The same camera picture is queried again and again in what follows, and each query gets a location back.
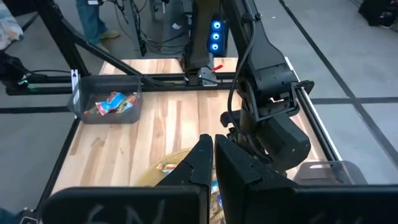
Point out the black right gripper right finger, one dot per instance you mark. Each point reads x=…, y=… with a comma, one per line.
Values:
x=242, y=180

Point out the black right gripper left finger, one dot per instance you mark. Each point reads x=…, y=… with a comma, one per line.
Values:
x=192, y=174

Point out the silver blue granola bar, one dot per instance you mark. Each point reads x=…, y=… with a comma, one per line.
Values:
x=166, y=168

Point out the blue red granola bar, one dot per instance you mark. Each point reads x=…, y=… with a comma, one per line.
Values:
x=110, y=102

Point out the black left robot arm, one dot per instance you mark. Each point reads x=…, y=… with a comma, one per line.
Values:
x=264, y=62

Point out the round woven straw placemat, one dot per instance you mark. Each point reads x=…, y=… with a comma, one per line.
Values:
x=146, y=179

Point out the dark grey plastic bin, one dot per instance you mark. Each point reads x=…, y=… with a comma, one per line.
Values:
x=329, y=172
x=102, y=84

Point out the computer tower with blue lights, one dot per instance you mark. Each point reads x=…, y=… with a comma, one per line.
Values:
x=216, y=35

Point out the computer tower with pink light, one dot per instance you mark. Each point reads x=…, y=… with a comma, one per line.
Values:
x=379, y=12

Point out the person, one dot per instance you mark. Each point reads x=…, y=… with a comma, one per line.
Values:
x=90, y=18

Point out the black device with green light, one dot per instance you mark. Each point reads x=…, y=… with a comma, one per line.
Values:
x=15, y=74

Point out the black aluminium rig frame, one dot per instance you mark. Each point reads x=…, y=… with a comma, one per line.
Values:
x=168, y=84

